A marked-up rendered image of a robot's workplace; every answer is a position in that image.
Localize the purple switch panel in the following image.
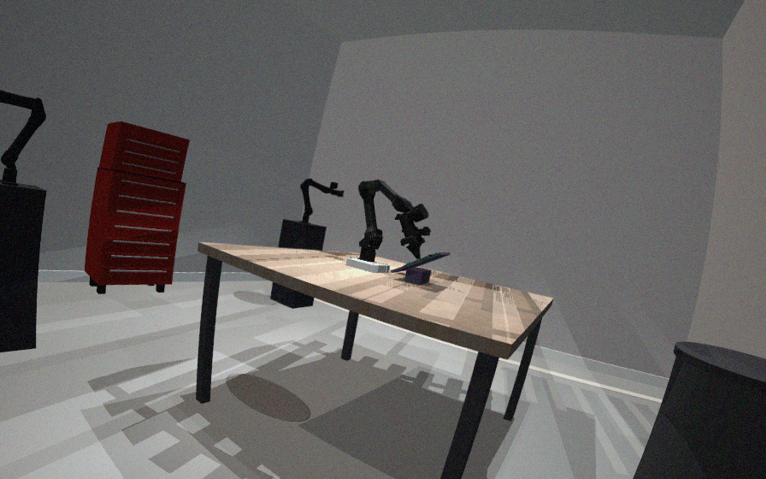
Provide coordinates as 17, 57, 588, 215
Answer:
391, 252, 450, 285

